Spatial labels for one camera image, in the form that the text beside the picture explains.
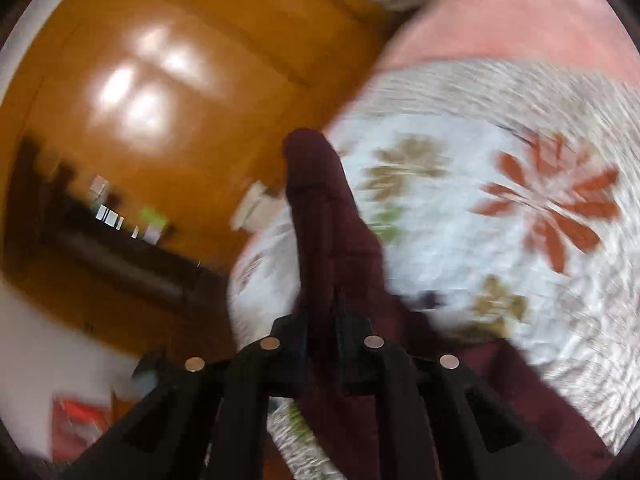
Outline maroon pants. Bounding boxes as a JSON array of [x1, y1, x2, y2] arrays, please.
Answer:
[[283, 129, 613, 479]]

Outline red packet on floor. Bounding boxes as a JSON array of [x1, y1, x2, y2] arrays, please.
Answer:
[[51, 396, 112, 463]]

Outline white floral quilt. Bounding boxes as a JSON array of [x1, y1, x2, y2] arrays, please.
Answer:
[[229, 61, 639, 479]]

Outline orange wooden wardrobe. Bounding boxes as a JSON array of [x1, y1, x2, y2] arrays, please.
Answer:
[[1, 0, 396, 355]]

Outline pink bed sheet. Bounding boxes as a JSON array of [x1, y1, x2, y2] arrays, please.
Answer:
[[378, 0, 639, 84]]

